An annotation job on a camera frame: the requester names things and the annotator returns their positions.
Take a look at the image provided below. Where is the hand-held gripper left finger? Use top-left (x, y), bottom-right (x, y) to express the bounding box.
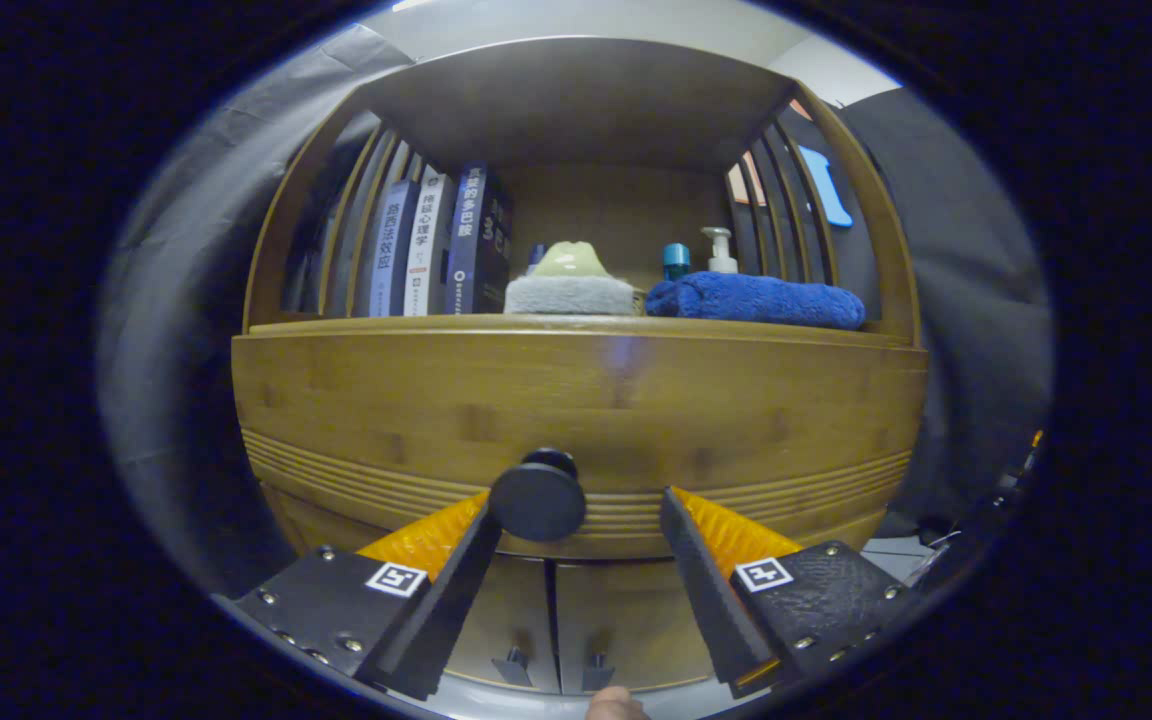
top-left (214, 490), bottom-right (504, 701)

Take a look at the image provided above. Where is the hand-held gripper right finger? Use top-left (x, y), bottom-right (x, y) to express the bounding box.
top-left (660, 486), bottom-right (932, 699)

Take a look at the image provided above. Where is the wooden drawer with black knob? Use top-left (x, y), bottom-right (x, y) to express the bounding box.
top-left (231, 318), bottom-right (930, 561)

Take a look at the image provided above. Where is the pale green scrubbing brush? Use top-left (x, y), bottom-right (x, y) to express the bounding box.
top-left (503, 241), bottom-right (637, 317)

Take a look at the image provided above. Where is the wooden countertop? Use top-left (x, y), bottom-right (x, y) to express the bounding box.
top-left (241, 313), bottom-right (922, 346)

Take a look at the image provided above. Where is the wooden cabinet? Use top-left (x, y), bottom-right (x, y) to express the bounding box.
top-left (231, 37), bottom-right (930, 696)

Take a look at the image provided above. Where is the black equipment with orange part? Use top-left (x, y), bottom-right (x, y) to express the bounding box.
top-left (921, 428), bottom-right (1047, 591)

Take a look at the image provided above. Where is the blue folded towel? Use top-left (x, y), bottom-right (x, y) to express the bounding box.
top-left (645, 271), bottom-right (867, 331)

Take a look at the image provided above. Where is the white pump bottle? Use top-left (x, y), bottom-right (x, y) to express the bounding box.
top-left (701, 227), bottom-right (740, 275)

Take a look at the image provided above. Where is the white book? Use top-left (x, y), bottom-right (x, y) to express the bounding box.
top-left (403, 172), bottom-right (455, 317)

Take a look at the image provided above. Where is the light blue book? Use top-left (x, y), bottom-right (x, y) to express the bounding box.
top-left (368, 178), bottom-right (422, 318)

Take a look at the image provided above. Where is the dark blue book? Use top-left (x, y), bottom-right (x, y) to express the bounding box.
top-left (444, 163), bottom-right (515, 315)

